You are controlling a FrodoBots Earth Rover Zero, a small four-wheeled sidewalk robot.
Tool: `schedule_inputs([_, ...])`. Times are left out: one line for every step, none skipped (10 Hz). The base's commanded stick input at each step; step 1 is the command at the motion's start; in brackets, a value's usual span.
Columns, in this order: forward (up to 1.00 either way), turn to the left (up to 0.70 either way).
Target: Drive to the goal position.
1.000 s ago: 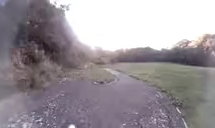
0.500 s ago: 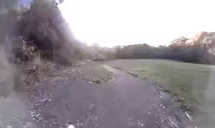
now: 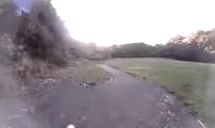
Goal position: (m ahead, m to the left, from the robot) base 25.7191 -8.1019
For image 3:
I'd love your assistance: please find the grass verge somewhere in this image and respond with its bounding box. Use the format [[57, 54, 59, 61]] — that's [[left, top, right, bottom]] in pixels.
[[14, 60, 113, 88]]

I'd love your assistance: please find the grey asphalt path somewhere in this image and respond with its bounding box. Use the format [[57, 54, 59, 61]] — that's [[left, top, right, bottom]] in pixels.
[[0, 63, 207, 128]]

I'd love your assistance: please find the distant row of trees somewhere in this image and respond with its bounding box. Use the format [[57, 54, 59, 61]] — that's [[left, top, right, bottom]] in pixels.
[[109, 27, 215, 65]]

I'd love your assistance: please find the grass field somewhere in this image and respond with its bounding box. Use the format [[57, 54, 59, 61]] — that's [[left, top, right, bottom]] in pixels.
[[104, 57, 215, 128]]

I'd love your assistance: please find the wood of dark trees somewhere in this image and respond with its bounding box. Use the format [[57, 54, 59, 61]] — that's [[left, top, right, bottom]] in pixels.
[[0, 0, 113, 81]]

